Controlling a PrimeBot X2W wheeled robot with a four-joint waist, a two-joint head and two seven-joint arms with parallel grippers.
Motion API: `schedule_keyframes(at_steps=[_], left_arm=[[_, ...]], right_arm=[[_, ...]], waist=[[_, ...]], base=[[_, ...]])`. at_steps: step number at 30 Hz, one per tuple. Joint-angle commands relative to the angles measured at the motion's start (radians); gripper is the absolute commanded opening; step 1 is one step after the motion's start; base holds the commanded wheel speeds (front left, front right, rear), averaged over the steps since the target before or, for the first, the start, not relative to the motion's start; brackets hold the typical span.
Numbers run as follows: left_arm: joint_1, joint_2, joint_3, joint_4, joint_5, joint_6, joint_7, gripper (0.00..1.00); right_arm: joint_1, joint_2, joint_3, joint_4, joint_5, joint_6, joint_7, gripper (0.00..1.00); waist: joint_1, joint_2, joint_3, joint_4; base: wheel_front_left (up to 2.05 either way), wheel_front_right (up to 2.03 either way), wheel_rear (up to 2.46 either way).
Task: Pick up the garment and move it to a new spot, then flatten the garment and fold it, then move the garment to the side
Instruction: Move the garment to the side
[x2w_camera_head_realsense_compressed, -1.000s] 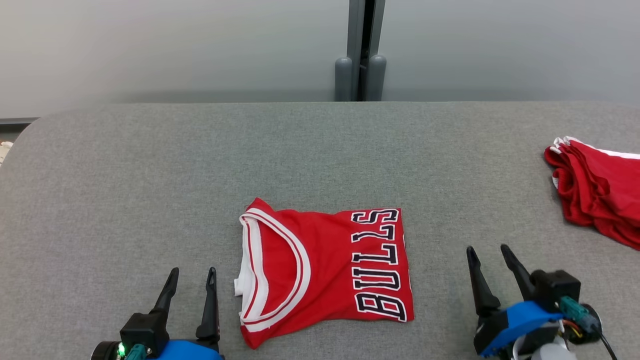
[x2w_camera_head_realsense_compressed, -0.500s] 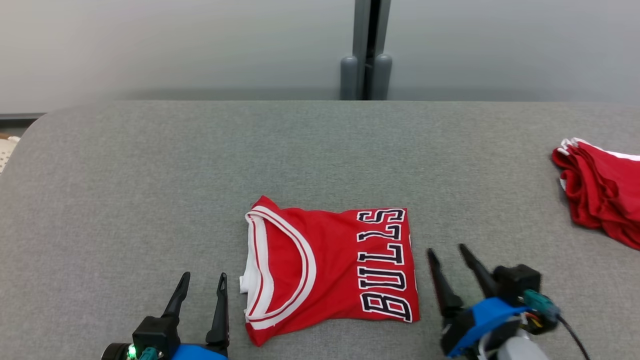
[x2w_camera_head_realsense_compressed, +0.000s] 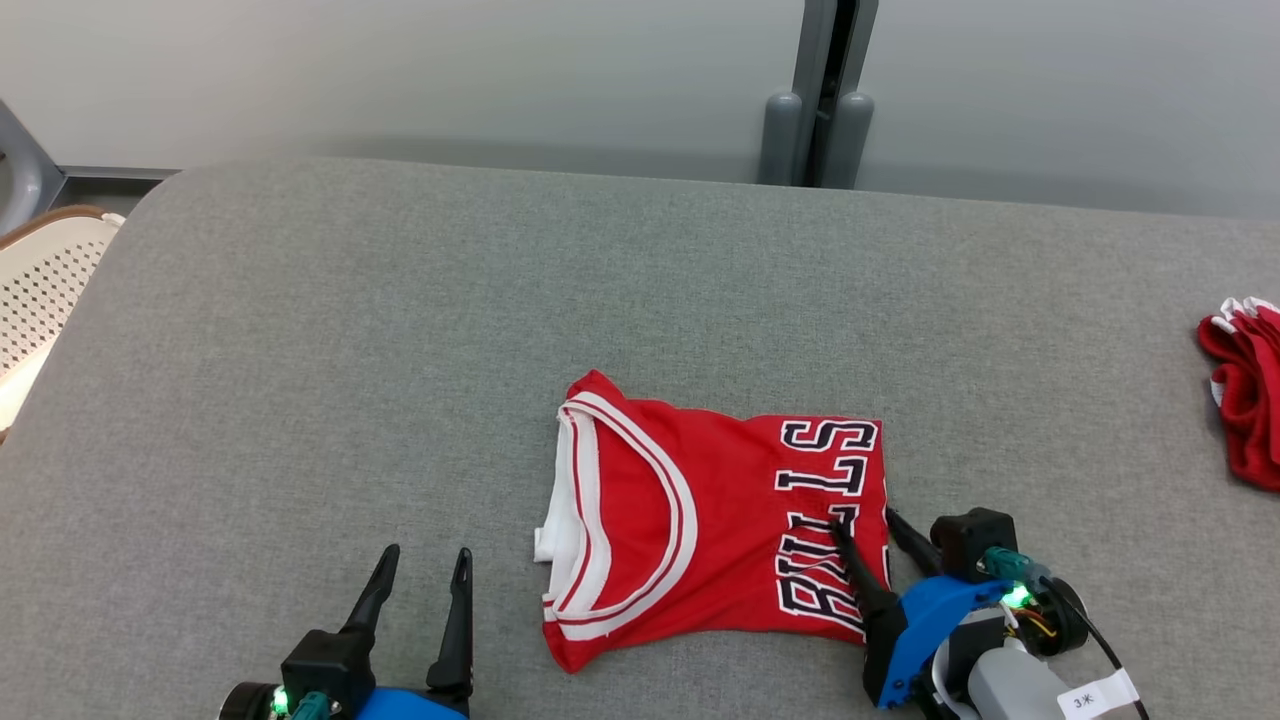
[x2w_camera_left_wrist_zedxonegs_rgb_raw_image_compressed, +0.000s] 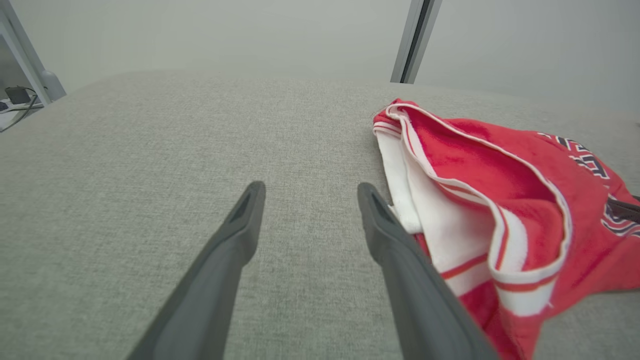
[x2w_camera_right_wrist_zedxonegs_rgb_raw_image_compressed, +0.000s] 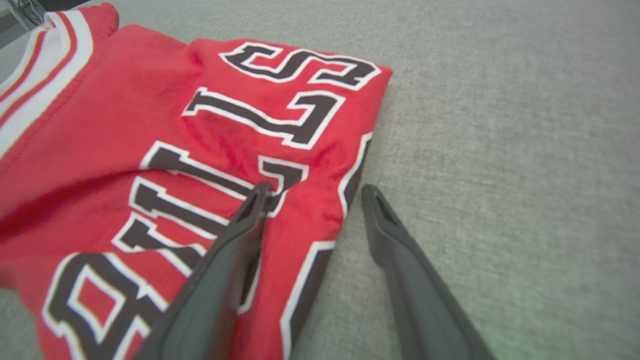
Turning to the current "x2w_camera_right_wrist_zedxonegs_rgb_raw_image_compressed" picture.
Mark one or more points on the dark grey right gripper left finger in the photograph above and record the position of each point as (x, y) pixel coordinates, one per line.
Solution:
(210, 300)

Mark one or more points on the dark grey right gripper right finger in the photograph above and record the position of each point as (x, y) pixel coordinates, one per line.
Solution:
(425, 310)

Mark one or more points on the red and white jersey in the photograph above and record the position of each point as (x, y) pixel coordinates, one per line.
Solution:
(100, 150)

